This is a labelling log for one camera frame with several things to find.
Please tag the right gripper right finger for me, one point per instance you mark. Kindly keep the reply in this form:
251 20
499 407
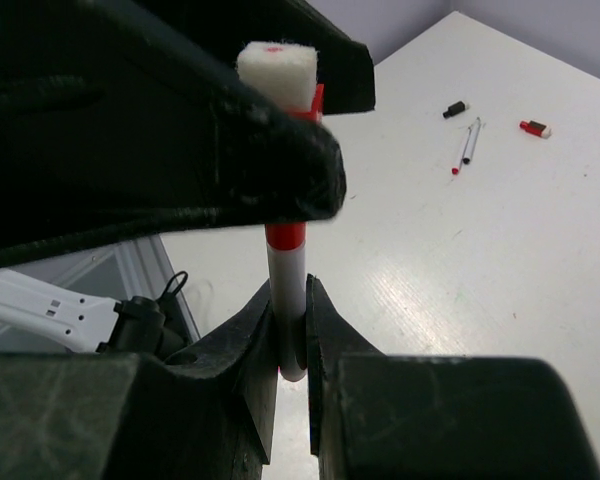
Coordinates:
379 416

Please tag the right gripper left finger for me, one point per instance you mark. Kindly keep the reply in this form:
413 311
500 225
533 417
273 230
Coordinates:
205 413

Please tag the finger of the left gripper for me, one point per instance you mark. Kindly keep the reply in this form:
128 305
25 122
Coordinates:
345 66
124 119

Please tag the red cap with black clip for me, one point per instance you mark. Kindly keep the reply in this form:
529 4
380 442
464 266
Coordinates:
285 74

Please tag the white marker red tip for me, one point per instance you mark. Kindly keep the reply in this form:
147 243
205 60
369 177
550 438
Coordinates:
287 278
458 162

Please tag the red pen cap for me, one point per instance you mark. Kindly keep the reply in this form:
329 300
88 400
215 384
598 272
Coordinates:
535 128

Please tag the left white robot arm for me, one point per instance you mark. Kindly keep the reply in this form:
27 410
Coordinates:
80 315

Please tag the black pen cap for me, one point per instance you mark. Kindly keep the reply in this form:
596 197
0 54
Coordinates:
455 109

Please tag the white marker black tip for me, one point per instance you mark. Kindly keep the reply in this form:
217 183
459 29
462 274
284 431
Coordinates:
469 150

